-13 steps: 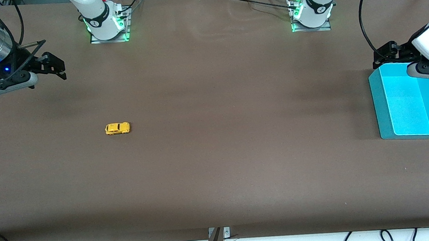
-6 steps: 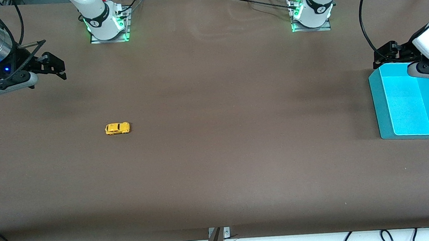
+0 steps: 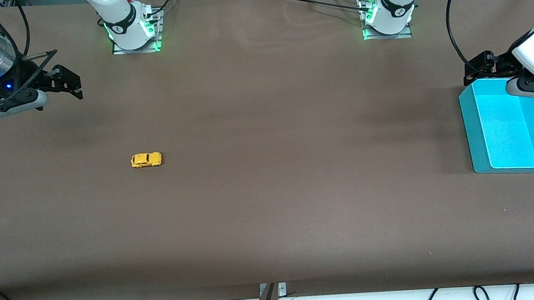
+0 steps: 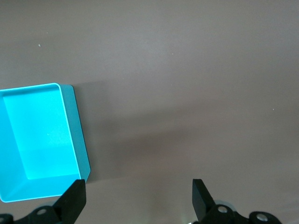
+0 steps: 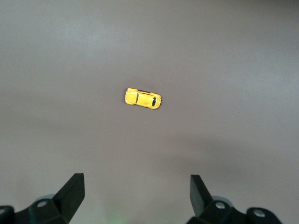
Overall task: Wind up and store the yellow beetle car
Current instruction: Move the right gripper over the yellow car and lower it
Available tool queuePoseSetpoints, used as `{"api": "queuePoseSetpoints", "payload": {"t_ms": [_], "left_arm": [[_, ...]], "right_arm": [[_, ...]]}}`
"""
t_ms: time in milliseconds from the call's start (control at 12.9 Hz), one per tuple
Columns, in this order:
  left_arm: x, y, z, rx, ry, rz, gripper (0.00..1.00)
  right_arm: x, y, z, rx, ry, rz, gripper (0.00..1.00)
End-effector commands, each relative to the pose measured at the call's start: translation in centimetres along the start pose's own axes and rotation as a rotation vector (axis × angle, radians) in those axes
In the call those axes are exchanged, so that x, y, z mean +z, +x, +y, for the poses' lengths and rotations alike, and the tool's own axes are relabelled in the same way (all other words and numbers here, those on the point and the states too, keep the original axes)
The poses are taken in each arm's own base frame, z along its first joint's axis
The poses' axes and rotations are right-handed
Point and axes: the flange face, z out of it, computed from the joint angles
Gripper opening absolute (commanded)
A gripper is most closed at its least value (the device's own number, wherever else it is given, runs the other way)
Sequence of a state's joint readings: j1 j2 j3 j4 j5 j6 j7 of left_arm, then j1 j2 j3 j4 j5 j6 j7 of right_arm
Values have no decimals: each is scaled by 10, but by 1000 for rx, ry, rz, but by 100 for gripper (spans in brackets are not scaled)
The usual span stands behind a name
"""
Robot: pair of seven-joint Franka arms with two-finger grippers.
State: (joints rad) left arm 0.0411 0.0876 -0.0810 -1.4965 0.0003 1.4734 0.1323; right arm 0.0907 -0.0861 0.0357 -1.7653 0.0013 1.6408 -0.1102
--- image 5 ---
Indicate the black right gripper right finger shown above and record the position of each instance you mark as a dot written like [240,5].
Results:
[201,198]

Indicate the brown table cover sheet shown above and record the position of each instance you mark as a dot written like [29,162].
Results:
[70,70]

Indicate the yellow beetle toy car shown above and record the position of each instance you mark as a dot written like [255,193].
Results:
[143,99]

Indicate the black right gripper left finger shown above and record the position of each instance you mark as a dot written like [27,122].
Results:
[67,198]

